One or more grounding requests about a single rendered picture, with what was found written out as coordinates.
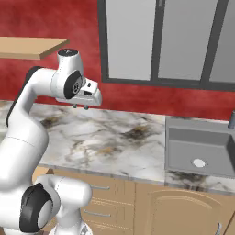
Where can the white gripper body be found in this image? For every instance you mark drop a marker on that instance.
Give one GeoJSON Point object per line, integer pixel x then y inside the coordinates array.
{"type": "Point", "coordinates": [82, 98]}

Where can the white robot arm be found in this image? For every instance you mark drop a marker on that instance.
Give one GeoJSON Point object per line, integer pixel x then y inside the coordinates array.
{"type": "Point", "coordinates": [24, 134]}

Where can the grey kitchen sink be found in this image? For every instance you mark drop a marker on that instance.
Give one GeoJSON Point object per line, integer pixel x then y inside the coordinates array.
{"type": "Point", "coordinates": [200, 148]}

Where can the grey sink tap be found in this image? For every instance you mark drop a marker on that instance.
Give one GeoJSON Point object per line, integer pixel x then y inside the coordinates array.
{"type": "Point", "coordinates": [232, 120]}

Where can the light wooden shelf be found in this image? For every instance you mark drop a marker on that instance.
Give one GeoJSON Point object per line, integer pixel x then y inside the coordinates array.
{"type": "Point", "coordinates": [29, 46]}

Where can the light wooden drawer front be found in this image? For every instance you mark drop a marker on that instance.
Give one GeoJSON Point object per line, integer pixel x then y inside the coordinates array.
{"type": "Point", "coordinates": [110, 229]}
{"type": "Point", "coordinates": [107, 212]}
{"type": "Point", "coordinates": [110, 189]}

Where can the dark framed window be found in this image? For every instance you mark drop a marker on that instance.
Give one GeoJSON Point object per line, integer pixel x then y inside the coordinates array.
{"type": "Point", "coordinates": [166, 42]}

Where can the light wooden cupboard door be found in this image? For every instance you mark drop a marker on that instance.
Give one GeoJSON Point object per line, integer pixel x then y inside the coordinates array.
{"type": "Point", "coordinates": [183, 214]}

